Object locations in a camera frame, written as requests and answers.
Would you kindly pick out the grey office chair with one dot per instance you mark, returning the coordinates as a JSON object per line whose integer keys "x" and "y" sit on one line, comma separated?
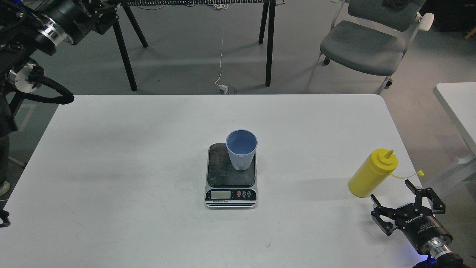
{"x": 368, "y": 50}

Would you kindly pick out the digital kitchen scale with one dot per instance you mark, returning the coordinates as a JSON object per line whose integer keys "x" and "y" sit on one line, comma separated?
{"x": 226, "y": 187}

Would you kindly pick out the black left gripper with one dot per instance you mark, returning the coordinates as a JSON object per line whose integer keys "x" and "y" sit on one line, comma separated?
{"x": 72, "y": 20}

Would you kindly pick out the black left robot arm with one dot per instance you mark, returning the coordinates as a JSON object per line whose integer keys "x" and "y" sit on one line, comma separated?
{"x": 25, "y": 31}

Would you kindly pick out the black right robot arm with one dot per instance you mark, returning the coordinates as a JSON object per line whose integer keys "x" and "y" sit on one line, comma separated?
{"x": 384, "y": 217}

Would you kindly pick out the blue ribbed plastic cup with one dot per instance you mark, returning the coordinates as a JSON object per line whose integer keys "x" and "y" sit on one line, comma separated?
{"x": 241, "y": 146}

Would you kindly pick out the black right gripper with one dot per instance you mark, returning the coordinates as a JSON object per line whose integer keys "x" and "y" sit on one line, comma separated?
{"x": 424, "y": 230}

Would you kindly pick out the black trestle table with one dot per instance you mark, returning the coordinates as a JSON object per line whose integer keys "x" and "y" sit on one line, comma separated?
{"x": 267, "y": 20}

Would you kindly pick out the yellow squeeze bottle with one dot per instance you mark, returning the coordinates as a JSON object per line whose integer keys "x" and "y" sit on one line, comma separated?
{"x": 378, "y": 166}

